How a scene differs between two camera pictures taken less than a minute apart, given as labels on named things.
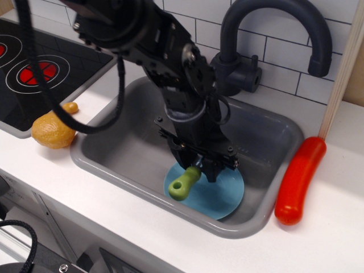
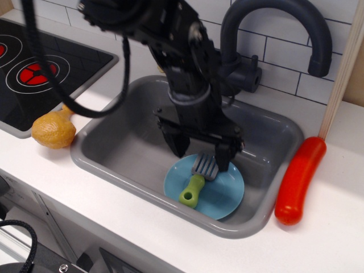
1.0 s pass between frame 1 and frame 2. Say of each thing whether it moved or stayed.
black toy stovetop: stayed
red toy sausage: stayed
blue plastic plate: stayed
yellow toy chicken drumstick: stayed
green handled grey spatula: moved
